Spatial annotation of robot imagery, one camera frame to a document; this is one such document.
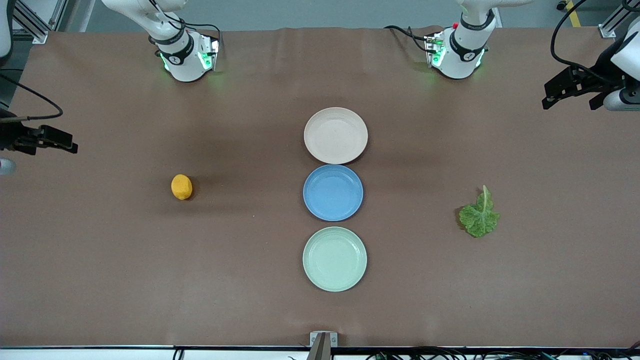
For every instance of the aluminium frame profile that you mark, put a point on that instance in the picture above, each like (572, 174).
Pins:
(617, 17)
(35, 22)

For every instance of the beige round plate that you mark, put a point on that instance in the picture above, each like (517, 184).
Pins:
(335, 135)

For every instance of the green lettuce leaf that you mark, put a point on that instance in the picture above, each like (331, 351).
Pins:
(480, 217)

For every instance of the grey metal camera bracket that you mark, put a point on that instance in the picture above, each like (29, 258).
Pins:
(323, 342)

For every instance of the silver base connector box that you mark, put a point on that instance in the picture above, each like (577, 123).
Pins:
(434, 50)

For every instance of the brown table cover sheet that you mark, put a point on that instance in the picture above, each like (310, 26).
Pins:
(250, 275)

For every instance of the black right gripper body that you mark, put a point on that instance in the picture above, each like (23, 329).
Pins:
(10, 135)

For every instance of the black caster wheel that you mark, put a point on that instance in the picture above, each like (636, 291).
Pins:
(562, 4)

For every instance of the blue round plate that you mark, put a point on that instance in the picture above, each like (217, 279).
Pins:
(333, 193)

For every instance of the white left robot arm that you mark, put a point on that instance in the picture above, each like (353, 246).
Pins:
(462, 60)

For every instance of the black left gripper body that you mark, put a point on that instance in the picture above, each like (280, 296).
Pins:
(601, 70)

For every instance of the yellow lemon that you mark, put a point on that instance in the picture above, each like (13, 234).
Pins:
(181, 187)

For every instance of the pale green round plate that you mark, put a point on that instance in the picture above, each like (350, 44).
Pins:
(334, 259)

